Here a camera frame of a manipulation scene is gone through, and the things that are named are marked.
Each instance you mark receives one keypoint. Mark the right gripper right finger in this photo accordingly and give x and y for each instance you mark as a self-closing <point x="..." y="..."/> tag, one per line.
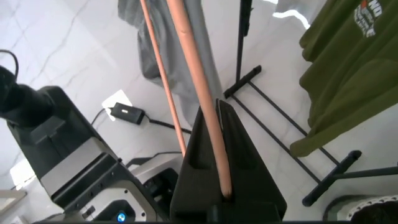
<point x="255" y="193"/>

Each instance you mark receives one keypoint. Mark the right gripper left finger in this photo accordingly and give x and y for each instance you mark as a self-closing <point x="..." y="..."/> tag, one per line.
<point x="196" y="193"/>

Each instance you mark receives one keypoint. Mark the pink clothes hanger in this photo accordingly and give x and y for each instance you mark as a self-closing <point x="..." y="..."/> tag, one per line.
<point x="198" y="77"/>

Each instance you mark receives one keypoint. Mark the pale grey shorts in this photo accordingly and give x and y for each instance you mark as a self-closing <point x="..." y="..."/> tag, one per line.
<point x="180" y="68"/>

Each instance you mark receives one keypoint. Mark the green long-sleeved shirt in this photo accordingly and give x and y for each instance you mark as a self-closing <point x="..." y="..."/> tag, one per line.
<point x="351" y="77"/>

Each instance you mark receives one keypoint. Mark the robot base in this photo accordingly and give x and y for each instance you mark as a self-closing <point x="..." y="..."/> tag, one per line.
<point x="77" y="161"/>

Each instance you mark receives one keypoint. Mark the white laundry basket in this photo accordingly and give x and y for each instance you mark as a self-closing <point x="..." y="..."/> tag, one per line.
<point x="373" y="211"/>

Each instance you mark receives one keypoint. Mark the black clothes rack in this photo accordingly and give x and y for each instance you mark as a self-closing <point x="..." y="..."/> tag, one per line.
<point x="244" y="31"/>

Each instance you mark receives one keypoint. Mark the black power adapter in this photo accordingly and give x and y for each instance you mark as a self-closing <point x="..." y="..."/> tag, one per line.
<point x="127" y="113"/>

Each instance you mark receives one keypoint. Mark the white curtain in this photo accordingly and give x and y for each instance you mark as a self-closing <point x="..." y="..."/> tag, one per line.
<point x="298" y="3"/>

